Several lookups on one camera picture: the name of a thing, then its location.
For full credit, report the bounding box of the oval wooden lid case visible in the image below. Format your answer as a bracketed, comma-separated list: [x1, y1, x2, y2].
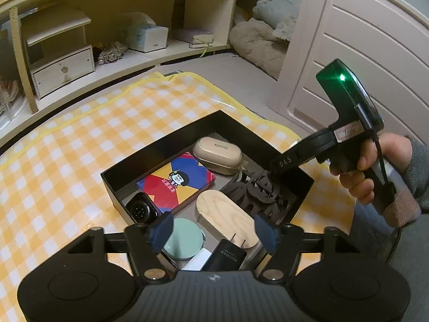
[195, 190, 259, 249]

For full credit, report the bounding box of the mint green round compact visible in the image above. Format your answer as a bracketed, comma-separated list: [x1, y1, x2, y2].
[163, 218, 204, 260]

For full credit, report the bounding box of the white tissue box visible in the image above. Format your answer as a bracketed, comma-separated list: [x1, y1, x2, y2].
[121, 12, 169, 53]

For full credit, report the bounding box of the beige Kinyo earbud case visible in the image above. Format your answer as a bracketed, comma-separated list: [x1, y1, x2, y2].
[193, 137, 243, 175]

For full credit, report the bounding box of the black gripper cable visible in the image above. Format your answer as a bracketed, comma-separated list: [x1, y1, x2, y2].
[355, 103, 398, 195]

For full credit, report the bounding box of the grey white scrunchie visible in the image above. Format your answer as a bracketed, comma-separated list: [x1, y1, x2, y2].
[97, 42, 128, 65]

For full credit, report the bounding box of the black cardboard box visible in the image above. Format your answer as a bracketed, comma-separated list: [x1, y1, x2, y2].
[101, 110, 314, 270]

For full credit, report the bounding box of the yellow white checkered mat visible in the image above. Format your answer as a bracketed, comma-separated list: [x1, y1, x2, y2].
[0, 70, 356, 322]

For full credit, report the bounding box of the white panelled door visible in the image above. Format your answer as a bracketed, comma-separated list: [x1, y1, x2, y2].
[269, 0, 428, 142]

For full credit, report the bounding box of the person's right hand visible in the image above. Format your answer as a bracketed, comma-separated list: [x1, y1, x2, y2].
[329, 133, 412, 206]

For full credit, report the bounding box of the grey sleeved right forearm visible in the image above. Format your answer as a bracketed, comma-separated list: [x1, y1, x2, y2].
[402, 138, 429, 213]

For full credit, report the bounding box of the pale purple notebook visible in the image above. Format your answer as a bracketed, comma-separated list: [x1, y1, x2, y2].
[172, 28, 214, 48]

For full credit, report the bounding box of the black hair claw clip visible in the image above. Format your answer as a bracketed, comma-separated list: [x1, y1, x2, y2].
[220, 169, 297, 225]

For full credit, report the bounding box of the wooden low shelf unit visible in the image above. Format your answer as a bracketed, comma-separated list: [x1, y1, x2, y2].
[0, 0, 279, 145]

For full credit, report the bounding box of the white mini drawer organizer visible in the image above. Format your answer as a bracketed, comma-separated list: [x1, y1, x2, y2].
[21, 4, 95, 99]

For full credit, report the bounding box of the black charger plug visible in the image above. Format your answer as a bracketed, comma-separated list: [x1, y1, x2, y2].
[201, 239, 246, 272]

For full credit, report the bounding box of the beige fluffy cushion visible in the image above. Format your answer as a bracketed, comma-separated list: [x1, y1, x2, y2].
[229, 18, 293, 80]

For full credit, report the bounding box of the colourful playing card box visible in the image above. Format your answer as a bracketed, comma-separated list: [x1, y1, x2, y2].
[137, 152, 216, 214]

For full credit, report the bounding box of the black smartwatch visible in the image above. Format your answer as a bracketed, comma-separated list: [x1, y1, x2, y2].
[126, 192, 161, 225]

